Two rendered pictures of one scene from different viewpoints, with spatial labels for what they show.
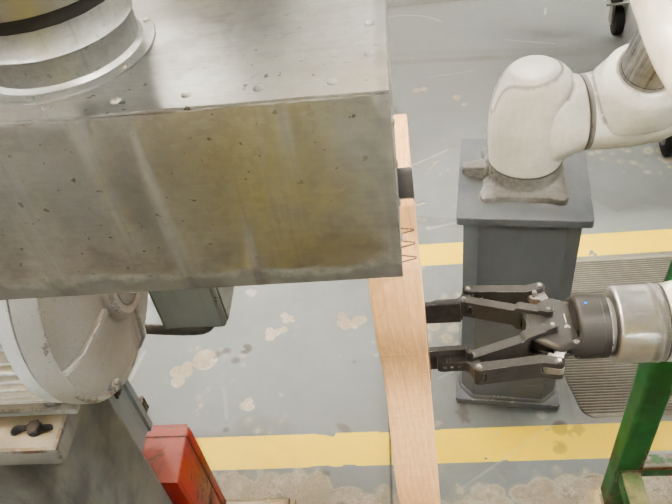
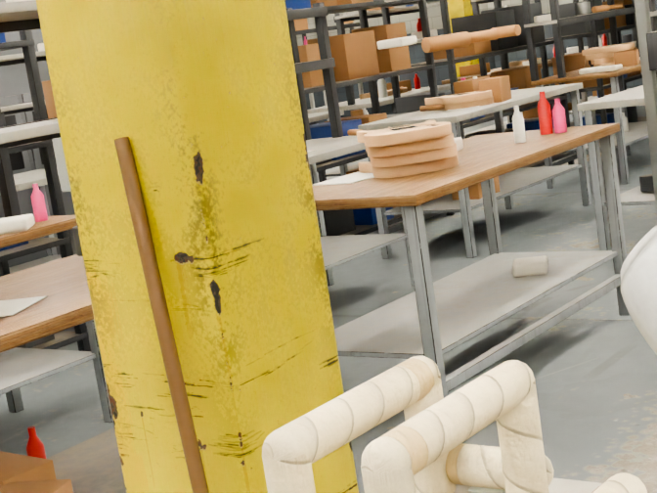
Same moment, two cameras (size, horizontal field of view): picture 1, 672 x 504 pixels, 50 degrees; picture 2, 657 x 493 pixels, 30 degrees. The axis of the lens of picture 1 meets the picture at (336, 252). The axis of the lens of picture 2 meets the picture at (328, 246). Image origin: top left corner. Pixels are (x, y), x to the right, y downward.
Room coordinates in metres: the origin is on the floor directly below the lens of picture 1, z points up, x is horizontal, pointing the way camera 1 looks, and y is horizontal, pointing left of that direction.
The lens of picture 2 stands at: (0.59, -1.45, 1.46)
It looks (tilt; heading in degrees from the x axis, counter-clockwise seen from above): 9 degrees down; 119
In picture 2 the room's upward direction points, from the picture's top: 9 degrees counter-clockwise
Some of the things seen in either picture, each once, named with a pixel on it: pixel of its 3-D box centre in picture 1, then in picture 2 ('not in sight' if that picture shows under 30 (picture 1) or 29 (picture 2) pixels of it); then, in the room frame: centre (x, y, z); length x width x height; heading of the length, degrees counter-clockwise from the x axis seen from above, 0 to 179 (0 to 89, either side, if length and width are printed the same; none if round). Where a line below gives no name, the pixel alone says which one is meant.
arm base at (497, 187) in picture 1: (514, 166); not in sight; (1.18, -0.41, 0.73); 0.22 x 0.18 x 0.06; 74
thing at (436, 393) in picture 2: not in sight; (427, 433); (0.20, -0.61, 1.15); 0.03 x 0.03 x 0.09
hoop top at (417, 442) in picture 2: not in sight; (455, 419); (0.27, -0.71, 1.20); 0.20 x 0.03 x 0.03; 81
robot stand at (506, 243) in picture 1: (513, 283); not in sight; (1.17, -0.43, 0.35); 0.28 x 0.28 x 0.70; 74
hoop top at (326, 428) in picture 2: not in sight; (357, 411); (0.18, -0.70, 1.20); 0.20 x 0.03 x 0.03; 81
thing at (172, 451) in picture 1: (139, 484); not in sight; (0.71, 0.45, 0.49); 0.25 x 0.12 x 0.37; 82
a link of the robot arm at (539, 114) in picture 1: (533, 112); not in sight; (1.17, -0.44, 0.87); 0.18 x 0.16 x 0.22; 86
